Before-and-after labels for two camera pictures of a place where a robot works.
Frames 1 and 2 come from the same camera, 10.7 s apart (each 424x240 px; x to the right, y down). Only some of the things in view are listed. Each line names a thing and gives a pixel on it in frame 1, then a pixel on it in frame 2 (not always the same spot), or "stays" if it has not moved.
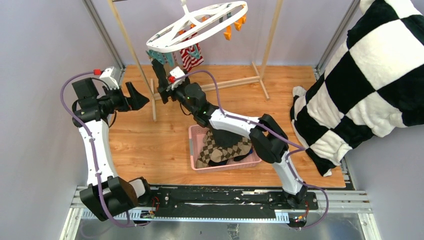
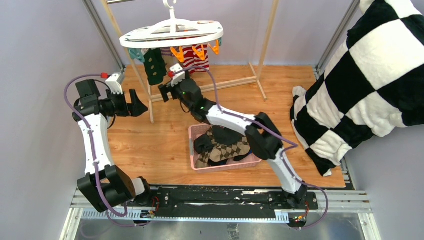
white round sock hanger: [195, 23] -> [173, 32]
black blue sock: [212, 163] stays
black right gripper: [172, 93] stays
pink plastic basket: [196, 134] stays
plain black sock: [163, 87] -> [203, 144]
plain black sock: [225, 139] stays
